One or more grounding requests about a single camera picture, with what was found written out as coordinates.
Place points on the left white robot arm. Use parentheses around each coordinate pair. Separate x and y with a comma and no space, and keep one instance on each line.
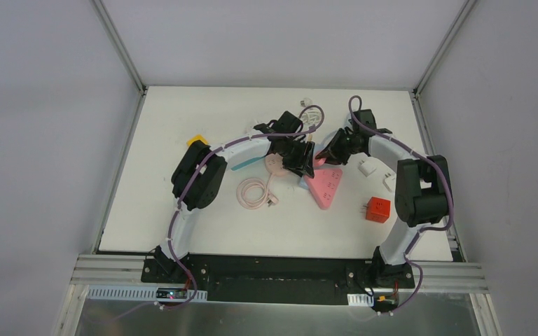
(197,179)

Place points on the pink power strip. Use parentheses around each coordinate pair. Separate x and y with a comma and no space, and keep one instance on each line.
(323,186)

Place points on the yellow cube adapter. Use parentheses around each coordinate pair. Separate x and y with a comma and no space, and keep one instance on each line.
(196,138)

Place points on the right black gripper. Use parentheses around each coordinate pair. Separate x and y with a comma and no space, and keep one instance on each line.
(333,151)

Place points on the red cube adapter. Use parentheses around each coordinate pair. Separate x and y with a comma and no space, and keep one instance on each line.
(377,210)

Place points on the white pink small adapter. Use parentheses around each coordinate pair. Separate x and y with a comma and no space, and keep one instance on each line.
(367,167)

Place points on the teal power strip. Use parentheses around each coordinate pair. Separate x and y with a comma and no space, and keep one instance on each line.
(246,163)

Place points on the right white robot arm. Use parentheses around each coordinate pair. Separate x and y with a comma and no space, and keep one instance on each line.
(422,192)

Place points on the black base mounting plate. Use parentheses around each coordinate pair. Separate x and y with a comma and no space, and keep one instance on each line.
(277,280)

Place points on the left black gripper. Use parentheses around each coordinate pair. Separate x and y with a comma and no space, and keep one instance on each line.
(303,159)

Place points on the light blue power strip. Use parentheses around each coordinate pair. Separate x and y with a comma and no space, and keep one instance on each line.
(303,183)

